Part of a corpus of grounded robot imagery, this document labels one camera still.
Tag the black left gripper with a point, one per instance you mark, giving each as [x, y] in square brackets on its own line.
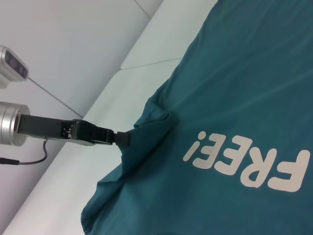
[49, 128]

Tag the teal blue FREE! t-shirt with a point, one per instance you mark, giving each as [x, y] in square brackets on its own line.
[232, 85]

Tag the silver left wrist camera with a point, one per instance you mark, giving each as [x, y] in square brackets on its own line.
[12, 63]

